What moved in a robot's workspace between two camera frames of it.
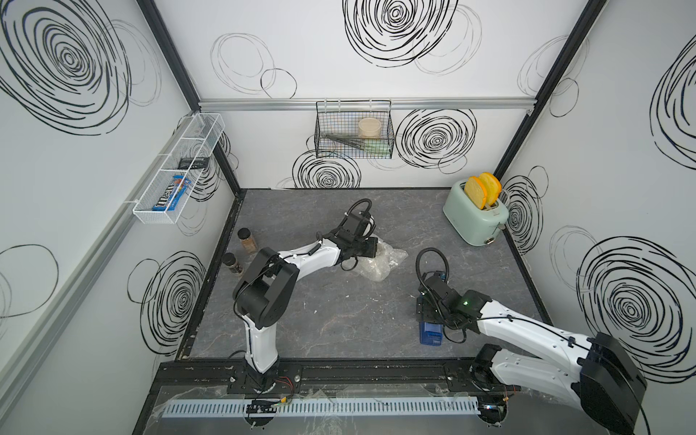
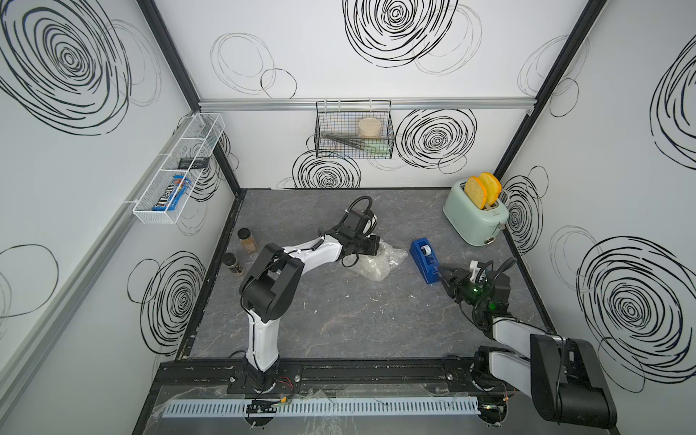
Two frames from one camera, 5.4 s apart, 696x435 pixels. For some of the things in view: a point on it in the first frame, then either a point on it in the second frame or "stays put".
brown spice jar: x=247 y=240 stays put
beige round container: x=369 y=129 stays put
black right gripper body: x=429 y=313 -> x=466 y=289
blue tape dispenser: x=430 y=333 -> x=415 y=248
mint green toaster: x=474 y=226 stays put
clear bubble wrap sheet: x=376 y=267 stays put
